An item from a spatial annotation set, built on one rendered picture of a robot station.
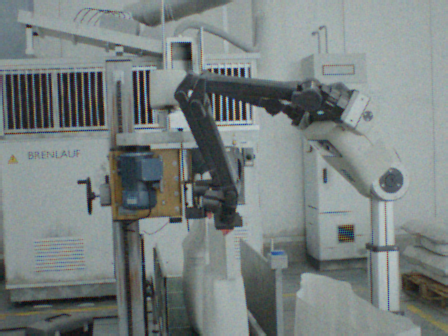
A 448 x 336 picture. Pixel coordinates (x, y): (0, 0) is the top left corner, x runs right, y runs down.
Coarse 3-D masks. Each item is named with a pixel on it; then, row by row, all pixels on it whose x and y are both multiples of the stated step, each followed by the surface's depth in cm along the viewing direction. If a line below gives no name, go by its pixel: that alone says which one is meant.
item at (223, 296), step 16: (208, 224) 287; (208, 240) 290; (224, 240) 271; (224, 256) 273; (208, 272) 289; (224, 272) 274; (208, 288) 279; (224, 288) 274; (240, 288) 274; (208, 304) 278; (224, 304) 273; (240, 304) 274; (208, 320) 278; (224, 320) 273; (240, 320) 274
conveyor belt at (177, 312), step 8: (168, 280) 484; (176, 280) 482; (168, 288) 458; (176, 288) 457; (168, 296) 435; (176, 296) 434; (168, 304) 414; (176, 304) 413; (184, 304) 412; (168, 312) 395; (176, 312) 394; (184, 312) 393; (176, 320) 377; (184, 320) 376; (176, 328) 361; (184, 328) 360; (192, 328) 360
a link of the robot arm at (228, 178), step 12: (192, 108) 231; (204, 108) 236; (204, 120) 236; (204, 132) 239; (216, 132) 239; (216, 144) 241; (216, 156) 243; (216, 168) 246; (228, 168) 246; (228, 180) 247
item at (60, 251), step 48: (0, 96) 563; (48, 96) 568; (96, 96) 573; (144, 96) 589; (0, 144) 565; (48, 144) 570; (96, 144) 576; (192, 144) 588; (240, 144) 594; (48, 192) 573; (96, 192) 578; (48, 240) 574; (96, 240) 580; (144, 240) 586; (48, 288) 580; (96, 288) 585
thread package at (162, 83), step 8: (152, 72) 295; (160, 72) 292; (168, 72) 292; (176, 72) 293; (184, 72) 297; (152, 80) 295; (160, 80) 292; (168, 80) 292; (176, 80) 293; (152, 88) 295; (160, 88) 293; (168, 88) 292; (152, 96) 295; (160, 96) 293; (168, 96) 292; (152, 104) 296; (160, 104) 293; (168, 104) 293; (176, 104) 294
